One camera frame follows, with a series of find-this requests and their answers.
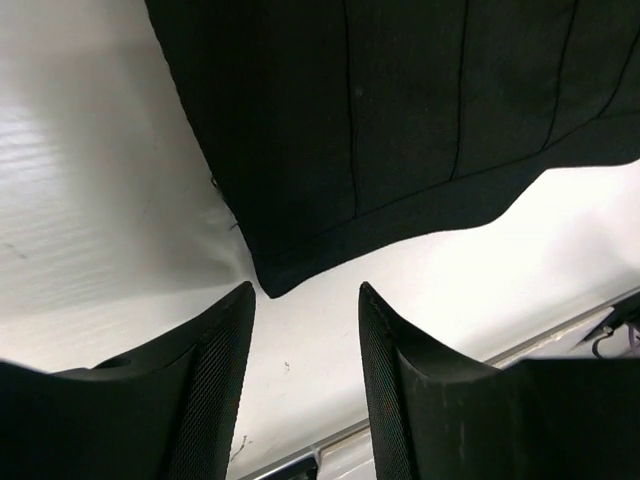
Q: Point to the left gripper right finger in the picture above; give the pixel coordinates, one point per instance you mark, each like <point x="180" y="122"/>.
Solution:
<point x="475" y="415"/>

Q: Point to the black skirt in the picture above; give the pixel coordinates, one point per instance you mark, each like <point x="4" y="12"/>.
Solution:
<point x="335" y="128"/>

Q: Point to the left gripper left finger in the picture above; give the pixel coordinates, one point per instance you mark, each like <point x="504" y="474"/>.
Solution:
<point x="164" y="410"/>

